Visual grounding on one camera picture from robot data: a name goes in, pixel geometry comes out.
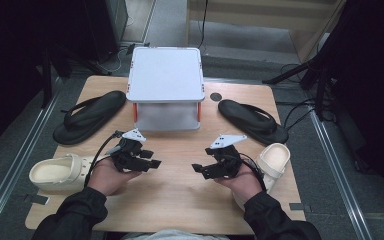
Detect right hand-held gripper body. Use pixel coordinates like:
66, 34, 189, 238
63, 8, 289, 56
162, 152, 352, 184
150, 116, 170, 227
206, 134, 248, 180

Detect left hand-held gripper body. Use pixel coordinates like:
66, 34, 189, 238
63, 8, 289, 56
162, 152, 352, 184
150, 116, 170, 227
106, 128, 148, 173

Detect cream clog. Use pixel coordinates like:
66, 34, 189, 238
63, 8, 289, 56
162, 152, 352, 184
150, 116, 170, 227
233, 142, 292, 211
28, 153, 114, 193

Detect black flip-flop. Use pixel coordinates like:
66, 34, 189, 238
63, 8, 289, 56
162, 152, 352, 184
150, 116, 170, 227
217, 99, 290, 146
52, 90, 128, 146

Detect white shoe rack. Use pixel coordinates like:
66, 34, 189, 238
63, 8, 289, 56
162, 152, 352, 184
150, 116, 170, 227
125, 46, 206, 132

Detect person's right hand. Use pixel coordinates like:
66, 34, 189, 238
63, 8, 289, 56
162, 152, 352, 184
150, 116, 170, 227
213, 163, 264, 203

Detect person's left hand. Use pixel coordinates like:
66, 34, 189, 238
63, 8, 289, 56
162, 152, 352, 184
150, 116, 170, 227
87, 156, 143, 197

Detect person's light grey clothing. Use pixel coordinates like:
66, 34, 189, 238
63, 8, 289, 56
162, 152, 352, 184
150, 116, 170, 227
123, 229, 229, 240

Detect black tape strip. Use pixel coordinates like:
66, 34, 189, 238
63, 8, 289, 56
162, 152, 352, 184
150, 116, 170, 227
289, 202, 313, 213
23, 194, 50, 205

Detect black metal stand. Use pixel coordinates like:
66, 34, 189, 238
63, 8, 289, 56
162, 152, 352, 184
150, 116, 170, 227
39, 46, 54, 109

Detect black tripod stand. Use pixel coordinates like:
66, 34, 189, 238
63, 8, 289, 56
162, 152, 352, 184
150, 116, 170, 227
261, 49, 334, 121

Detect dark cabinet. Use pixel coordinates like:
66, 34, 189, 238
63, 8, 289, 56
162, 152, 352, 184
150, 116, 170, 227
83, 0, 129, 63

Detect wooden step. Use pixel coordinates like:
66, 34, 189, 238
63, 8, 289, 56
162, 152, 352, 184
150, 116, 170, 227
185, 0, 348, 63

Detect black curtain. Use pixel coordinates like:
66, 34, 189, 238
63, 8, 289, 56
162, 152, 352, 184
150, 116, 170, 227
0, 0, 91, 158
326, 0, 384, 201

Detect right hand-held gripper cable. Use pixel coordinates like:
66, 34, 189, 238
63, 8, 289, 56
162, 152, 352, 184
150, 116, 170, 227
239, 152, 268, 193

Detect hand-held gripper cable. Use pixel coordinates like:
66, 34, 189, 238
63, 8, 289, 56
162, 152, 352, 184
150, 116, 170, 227
239, 152, 268, 193
83, 130, 124, 188

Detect left hand-held gripper cable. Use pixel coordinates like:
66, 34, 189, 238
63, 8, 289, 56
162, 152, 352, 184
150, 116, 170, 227
83, 130, 124, 188

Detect black floor cables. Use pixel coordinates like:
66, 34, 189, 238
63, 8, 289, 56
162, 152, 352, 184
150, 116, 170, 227
281, 63, 318, 133

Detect white floor cable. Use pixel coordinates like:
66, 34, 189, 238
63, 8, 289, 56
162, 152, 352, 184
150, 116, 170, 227
98, 46, 134, 73

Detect metal floor rail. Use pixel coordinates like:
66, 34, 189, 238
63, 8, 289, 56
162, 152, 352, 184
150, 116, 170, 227
0, 78, 63, 234
308, 108, 373, 240

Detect black hanging cable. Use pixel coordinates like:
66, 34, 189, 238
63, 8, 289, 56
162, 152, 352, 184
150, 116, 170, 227
198, 0, 209, 49

